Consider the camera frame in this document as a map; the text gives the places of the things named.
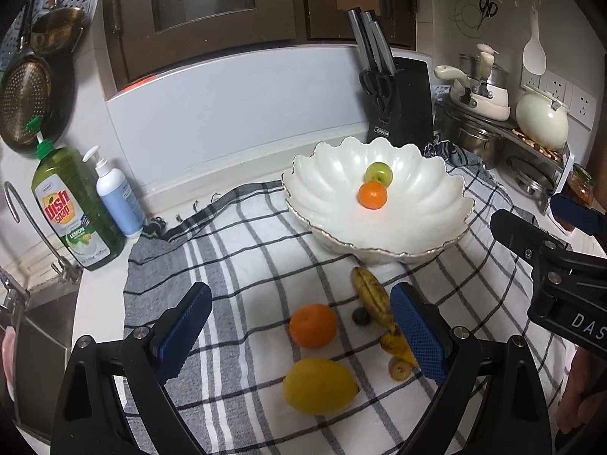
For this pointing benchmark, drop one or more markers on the steel faucet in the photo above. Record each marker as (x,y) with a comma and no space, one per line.
(70,274)

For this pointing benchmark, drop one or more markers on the cream ceramic kettle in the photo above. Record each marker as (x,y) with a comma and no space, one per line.
(540,118)

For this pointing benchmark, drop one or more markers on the grey checked cloth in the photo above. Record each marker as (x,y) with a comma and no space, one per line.
(265,265)

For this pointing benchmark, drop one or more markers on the metal shelf rack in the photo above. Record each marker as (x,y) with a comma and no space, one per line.
(559,185)

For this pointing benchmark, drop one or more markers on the white rice paddle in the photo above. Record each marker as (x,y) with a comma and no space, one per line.
(535,54)

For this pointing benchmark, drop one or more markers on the steel pan lid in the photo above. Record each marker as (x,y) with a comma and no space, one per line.
(529,175)

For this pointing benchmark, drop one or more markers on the small tangerine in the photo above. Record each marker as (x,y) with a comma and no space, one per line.
(372,195)

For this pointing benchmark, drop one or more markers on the spotted yellow mango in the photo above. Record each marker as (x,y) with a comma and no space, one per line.
(370,289)

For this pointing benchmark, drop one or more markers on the brown wrinkled fruit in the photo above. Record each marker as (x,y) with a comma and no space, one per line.
(393,343)

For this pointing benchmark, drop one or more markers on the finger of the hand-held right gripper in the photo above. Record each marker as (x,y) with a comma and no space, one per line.
(514,230)
(574,211)

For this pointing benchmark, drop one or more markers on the green dish soap bottle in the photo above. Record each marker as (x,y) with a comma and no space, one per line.
(71,189)

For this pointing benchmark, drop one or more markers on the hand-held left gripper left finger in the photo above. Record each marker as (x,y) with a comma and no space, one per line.
(185,331)

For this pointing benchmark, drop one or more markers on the wide dark wooden cabinet door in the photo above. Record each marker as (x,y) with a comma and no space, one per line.
(133,33)

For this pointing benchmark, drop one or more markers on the white blue pump bottle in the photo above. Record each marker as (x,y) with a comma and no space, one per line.
(118,199)

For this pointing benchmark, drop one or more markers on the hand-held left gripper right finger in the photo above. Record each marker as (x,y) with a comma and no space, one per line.
(419,336)

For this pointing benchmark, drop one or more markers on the black knife block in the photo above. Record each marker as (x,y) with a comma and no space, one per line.
(408,99)

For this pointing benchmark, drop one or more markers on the white scalloped bowl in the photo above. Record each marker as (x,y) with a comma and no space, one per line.
(332,189)

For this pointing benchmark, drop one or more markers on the person's right hand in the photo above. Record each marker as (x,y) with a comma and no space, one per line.
(576,388)

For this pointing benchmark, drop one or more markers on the small black hanging scissors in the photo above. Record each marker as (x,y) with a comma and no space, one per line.
(488,8)

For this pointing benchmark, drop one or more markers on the dark purple plum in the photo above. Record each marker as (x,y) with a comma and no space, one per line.
(360,316)

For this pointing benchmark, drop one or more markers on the brass pan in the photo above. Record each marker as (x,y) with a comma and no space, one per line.
(57,26)

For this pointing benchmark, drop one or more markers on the large steel pot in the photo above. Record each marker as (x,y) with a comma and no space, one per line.
(474,140)

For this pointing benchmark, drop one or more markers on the large orange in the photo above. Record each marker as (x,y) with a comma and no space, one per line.
(313,326)

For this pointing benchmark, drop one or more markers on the narrow dark wooden cabinet door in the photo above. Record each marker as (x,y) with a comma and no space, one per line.
(403,9)

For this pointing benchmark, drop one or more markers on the green plum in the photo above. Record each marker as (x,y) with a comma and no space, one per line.
(379,174)

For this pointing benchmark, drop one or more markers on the white wall socket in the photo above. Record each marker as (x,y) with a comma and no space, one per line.
(527,79)
(583,104)
(559,85)

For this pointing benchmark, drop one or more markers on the cream saucepan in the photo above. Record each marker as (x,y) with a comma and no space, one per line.
(493,109)

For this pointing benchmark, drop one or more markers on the yellow lemon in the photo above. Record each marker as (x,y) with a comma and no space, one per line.
(317,386)

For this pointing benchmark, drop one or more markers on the wooden trivet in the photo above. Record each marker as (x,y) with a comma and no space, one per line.
(545,152)

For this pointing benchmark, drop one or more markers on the glass jar with orange contents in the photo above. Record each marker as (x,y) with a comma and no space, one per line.
(581,185)

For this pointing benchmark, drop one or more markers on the pink cloth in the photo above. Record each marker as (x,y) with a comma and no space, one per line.
(5,355)

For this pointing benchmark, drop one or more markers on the steel sink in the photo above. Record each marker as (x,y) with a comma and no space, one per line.
(38,331)

